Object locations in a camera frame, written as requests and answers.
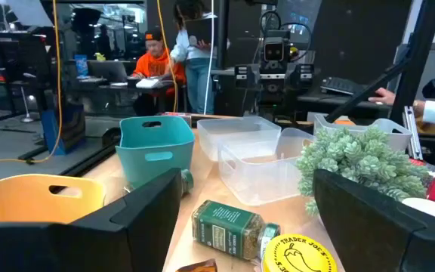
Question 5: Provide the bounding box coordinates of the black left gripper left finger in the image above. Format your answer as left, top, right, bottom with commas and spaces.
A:
0, 168, 183, 272

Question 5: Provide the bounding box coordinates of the white desk device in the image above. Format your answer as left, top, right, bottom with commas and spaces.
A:
135, 77, 165, 90

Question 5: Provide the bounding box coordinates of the black keyboard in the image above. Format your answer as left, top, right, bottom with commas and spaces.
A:
319, 76, 366, 97

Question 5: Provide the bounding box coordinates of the dark office desk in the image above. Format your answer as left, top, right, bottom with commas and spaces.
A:
65, 75, 188, 116

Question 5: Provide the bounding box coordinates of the artificial green succulent in pot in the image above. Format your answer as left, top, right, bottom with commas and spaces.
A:
295, 126, 433, 218

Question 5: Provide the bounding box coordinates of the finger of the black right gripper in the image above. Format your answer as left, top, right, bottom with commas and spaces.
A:
289, 63, 316, 91
234, 63, 261, 91

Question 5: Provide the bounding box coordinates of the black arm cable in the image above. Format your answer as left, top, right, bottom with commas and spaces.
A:
258, 10, 313, 63

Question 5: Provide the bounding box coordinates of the teal plastic bin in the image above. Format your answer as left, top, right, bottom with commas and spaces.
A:
115, 115, 196, 190

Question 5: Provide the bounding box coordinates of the orange spice packet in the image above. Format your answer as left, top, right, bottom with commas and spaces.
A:
174, 258, 219, 272

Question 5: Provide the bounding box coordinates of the clear plastic bin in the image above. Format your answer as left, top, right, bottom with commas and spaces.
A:
196, 115, 282, 162
217, 127, 316, 207

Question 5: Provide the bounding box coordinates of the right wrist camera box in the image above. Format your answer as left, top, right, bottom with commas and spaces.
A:
262, 36, 287, 63

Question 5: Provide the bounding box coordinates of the yellow-lid spice jar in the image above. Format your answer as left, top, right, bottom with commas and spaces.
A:
261, 233, 339, 272

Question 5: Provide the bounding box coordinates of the light grey plastic bin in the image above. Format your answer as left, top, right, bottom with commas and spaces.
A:
313, 113, 414, 153

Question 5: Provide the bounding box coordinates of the dark laptop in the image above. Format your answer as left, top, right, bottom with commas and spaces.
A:
184, 14, 219, 49
87, 60, 129, 83

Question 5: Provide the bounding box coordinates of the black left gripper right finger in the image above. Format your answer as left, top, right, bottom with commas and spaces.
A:
313, 168, 435, 272

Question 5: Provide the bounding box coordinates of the silver aluminium bracket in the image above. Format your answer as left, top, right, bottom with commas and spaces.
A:
402, 105, 424, 160

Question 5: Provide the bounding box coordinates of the yellow plastic bin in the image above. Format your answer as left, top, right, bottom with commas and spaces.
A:
0, 173, 107, 225

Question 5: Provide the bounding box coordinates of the blue box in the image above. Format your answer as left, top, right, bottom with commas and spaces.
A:
41, 100, 87, 156

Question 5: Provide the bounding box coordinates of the yellow cable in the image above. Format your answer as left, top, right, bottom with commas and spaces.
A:
156, 0, 180, 113
0, 0, 64, 165

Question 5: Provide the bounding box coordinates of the black aluminium table frame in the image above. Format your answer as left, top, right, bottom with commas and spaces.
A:
60, 0, 435, 178

